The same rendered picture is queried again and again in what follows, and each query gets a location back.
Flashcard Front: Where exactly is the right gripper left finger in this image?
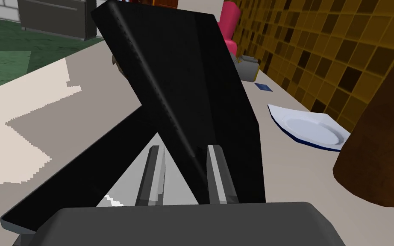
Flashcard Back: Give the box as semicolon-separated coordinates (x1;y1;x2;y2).
135;145;167;207

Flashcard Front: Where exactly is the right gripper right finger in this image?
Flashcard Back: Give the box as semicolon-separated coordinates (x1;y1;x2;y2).
206;144;240;205

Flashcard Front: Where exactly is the small blue flat square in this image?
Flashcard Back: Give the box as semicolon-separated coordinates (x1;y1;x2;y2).
254;82;274;93

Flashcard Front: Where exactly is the white plate with blue rim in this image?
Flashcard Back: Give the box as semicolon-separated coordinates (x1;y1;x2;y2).
267;104;351;152

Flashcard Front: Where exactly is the grey toaster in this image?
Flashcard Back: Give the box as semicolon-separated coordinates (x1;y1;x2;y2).
234;54;261;83

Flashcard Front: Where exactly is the pink kitchen appliance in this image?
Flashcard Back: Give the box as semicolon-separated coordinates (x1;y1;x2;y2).
217;1;242;57

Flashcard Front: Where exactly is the brown cone-shaped object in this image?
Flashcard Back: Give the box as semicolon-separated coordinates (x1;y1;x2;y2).
332;39;394;211

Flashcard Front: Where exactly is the grey cabinet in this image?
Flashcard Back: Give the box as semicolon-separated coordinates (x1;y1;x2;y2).
17;0;98;42

